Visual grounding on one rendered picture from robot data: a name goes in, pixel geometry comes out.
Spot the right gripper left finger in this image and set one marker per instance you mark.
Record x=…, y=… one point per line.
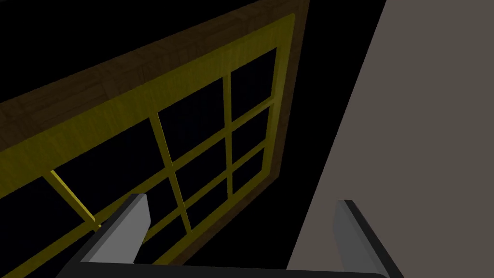
x=119, y=235

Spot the yellow framed window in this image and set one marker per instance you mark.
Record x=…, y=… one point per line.
x=185, y=96

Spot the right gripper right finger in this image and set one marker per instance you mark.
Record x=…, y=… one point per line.
x=357, y=239

